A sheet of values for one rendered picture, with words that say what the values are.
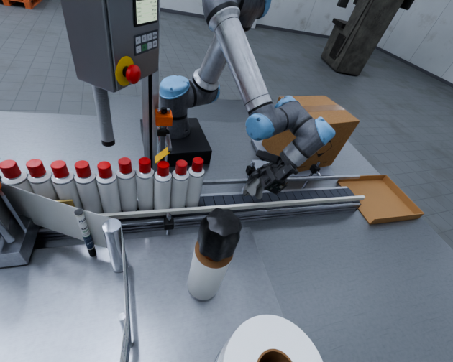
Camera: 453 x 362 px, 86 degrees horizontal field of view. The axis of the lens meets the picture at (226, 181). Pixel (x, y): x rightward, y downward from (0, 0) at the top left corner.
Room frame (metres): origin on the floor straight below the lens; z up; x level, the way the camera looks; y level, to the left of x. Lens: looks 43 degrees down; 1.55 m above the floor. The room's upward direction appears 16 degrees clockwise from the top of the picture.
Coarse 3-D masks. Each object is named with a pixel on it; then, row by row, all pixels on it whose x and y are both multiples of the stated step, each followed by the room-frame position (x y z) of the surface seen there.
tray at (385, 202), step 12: (348, 180) 1.02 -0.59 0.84; (360, 180) 1.06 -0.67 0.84; (372, 180) 1.09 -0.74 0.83; (384, 180) 1.11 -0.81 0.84; (360, 192) 0.96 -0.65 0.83; (372, 192) 0.98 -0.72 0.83; (384, 192) 1.01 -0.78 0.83; (396, 192) 1.03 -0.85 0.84; (372, 204) 0.90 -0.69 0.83; (384, 204) 0.92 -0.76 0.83; (396, 204) 0.95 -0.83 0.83; (408, 204) 0.96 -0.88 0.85; (372, 216) 0.81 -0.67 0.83; (384, 216) 0.84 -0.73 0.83; (396, 216) 0.82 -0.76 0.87; (408, 216) 0.85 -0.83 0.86; (420, 216) 0.89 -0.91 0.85
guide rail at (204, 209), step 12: (240, 204) 0.59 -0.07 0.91; (252, 204) 0.61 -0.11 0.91; (264, 204) 0.62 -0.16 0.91; (276, 204) 0.64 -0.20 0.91; (288, 204) 0.67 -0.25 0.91; (300, 204) 0.69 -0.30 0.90; (108, 216) 0.40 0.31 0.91; (120, 216) 0.41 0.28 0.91; (132, 216) 0.43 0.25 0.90; (144, 216) 0.44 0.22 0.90
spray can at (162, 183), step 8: (160, 168) 0.48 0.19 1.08; (168, 168) 0.50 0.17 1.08; (160, 176) 0.48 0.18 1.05; (168, 176) 0.50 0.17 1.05; (160, 184) 0.47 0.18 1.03; (168, 184) 0.49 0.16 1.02; (160, 192) 0.47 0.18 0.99; (168, 192) 0.49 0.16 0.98; (160, 200) 0.47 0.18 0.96; (168, 200) 0.49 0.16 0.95; (160, 208) 0.47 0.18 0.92; (168, 208) 0.49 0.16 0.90
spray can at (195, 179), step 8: (200, 160) 0.56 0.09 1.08; (192, 168) 0.55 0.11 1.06; (200, 168) 0.55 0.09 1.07; (192, 176) 0.53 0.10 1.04; (200, 176) 0.54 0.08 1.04; (192, 184) 0.53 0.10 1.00; (200, 184) 0.54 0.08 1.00; (192, 192) 0.53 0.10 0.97; (200, 192) 0.55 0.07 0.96; (192, 200) 0.53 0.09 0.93
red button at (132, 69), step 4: (132, 64) 0.49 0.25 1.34; (124, 68) 0.48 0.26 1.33; (128, 68) 0.47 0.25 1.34; (132, 68) 0.47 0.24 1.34; (136, 68) 0.48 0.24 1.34; (124, 72) 0.47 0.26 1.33; (128, 72) 0.47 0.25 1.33; (132, 72) 0.47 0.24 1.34; (136, 72) 0.48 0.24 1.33; (140, 72) 0.49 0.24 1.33; (124, 76) 0.48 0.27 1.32; (128, 76) 0.46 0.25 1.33; (132, 76) 0.47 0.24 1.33; (136, 76) 0.48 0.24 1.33; (140, 76) 0.49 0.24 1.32; (128, 80) 0.47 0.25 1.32; (132, 80) 0.47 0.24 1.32; (136, 80) 0.48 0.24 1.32
